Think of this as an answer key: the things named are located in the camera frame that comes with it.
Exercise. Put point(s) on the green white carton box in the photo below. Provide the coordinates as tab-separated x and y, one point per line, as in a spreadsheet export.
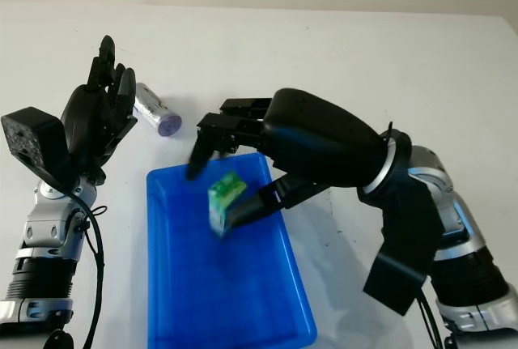
223	199

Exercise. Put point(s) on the silver purple bag roll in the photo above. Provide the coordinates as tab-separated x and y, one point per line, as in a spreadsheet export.
160	116

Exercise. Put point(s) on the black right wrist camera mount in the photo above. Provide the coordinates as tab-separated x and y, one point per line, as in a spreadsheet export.
408	235

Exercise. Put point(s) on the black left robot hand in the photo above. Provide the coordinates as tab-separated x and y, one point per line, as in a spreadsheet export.
87	118

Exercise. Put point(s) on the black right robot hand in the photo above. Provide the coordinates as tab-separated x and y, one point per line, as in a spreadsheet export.
319	134

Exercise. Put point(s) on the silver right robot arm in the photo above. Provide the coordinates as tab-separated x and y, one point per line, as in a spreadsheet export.
469	243

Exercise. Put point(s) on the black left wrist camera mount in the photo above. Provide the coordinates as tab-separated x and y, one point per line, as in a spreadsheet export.
36	142

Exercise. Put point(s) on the blue plastic tray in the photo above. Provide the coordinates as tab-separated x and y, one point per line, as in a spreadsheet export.
243	276

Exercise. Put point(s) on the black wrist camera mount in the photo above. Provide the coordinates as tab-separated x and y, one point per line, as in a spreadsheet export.
36	142
408	235

